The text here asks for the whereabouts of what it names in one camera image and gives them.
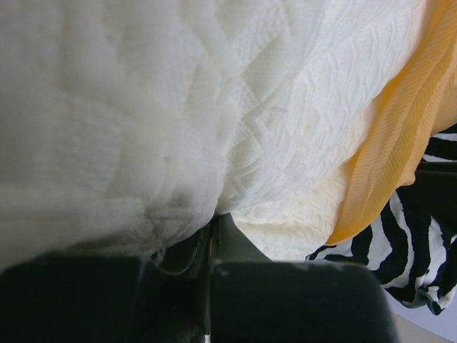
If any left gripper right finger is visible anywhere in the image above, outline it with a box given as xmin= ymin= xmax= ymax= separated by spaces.
xmin=209 ymin=215 xmax=398 ymax=342

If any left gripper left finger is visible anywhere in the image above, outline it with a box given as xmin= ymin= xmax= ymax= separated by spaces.
xmin=1 ymin=225 xmax=211 ymax=342

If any cream memory foam pillow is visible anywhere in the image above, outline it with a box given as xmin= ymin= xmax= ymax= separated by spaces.
xmin=1 ymin=1 xmax=432 ymax=269

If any orange pillowcase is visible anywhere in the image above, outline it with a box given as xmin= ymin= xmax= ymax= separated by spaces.
xmin=326 ymin=1 xmax=456 ymax=245

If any zebra print cushion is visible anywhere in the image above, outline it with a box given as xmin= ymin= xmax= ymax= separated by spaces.
xmin=308 ymin=126 xmax=456 ymax=315

